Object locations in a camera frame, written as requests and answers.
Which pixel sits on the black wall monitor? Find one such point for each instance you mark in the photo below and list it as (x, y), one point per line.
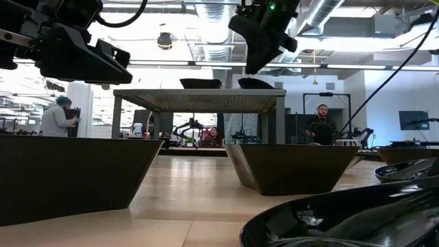
(414, 120)

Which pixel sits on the small potted plant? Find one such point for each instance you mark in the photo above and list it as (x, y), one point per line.
(189, 140)

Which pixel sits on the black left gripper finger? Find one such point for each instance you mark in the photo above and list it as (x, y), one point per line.
(79, 58)
(118, 56)

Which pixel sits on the white ceiling light strip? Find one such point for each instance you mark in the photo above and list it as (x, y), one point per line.
(356, 66)
(157, 62)
(415, 68)
(27, 61)
(295, 65)
(219, 64)

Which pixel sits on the dark desk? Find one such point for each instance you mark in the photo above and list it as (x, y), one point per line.
(415, 143)

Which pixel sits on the black leaf-shaped mini plate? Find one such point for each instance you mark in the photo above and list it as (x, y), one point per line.
(255, 84)

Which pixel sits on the black background robot arm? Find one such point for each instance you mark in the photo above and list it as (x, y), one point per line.
(188, 125)
(363, 133)

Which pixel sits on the silver ventilation duct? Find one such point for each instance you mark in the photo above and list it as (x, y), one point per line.
(320, 15)
(212, 34)

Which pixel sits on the black square faceted mini plate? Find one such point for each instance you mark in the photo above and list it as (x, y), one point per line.
(295, 168)
(68, 178)
(200, 84)
(408, 155)

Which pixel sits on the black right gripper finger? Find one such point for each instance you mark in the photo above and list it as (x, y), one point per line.
(255, 51)
(269, 48)

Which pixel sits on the white canister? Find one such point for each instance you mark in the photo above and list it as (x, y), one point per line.
(138, 129)

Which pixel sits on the black metal stand frame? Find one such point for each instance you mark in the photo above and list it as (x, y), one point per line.
(326, 94)

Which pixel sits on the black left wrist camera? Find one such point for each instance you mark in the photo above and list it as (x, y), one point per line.
(79, 12)

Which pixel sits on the person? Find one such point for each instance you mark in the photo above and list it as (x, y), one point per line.
(321, 128)
(212, 139)
(55, 120)

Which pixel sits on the grey perforated metal shelf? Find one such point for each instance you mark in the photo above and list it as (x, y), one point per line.
(202, 92)

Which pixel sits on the black partition cabinet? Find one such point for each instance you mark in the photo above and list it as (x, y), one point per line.
(74, 121)

